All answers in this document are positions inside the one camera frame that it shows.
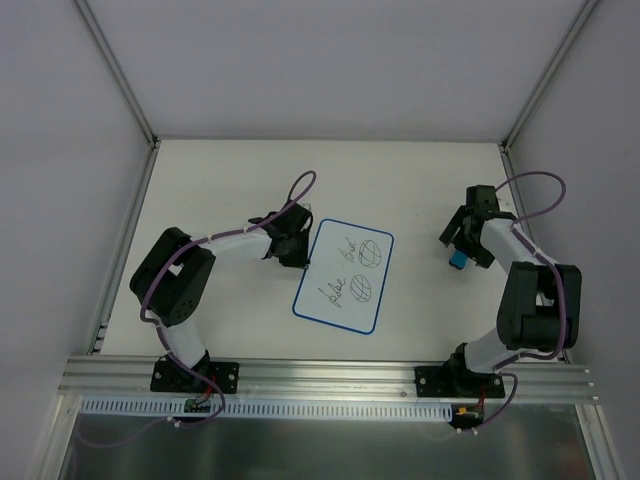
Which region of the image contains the white slotted cable duct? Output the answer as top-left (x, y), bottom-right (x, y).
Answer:
top-left (79, 396), bottom-right (453, 423)

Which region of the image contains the blue whiteboard eraser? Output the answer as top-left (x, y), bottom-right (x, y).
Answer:
top-left (449, 250), bottom-right (468, 270)

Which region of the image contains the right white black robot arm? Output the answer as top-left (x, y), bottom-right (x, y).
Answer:
top-left (439, 185), bottom-right (582, 396)

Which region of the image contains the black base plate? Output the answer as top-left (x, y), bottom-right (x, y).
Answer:
top-left (150, 355), bottom-right (240, 394)
top-left (414, 365), bottom-right (505, 399)

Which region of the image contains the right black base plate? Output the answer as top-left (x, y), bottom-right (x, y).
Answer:
top-left (414, 365), bottom-right (505, 399)

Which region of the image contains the aluminium corner post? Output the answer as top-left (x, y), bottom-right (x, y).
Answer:
top-left (72, 0), bottom-right (156, 146)
top-left (501, 0), bottom-right (601, 153)

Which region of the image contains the right aluminium corner post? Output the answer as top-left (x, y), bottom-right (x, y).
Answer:
top-left (501, 0), bottom-right (601, 153)

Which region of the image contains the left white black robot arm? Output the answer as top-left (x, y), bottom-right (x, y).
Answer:
top-left (129, 203), bottom-right (313, 391)

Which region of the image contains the blue framed whiteboard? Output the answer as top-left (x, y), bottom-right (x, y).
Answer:
top-left (292, 218), bottom-right (394, 335)

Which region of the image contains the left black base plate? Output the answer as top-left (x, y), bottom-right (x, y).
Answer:
top-left (150, 355), bottom-right (240, 394)

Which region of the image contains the aluminium mounting rail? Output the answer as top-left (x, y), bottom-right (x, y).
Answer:
top-left (58, 355), bottom-right (601, 405)

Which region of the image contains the left aluminium corner post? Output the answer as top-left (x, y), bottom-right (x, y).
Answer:
top-left (72, 0), bottom-right (156, 146)

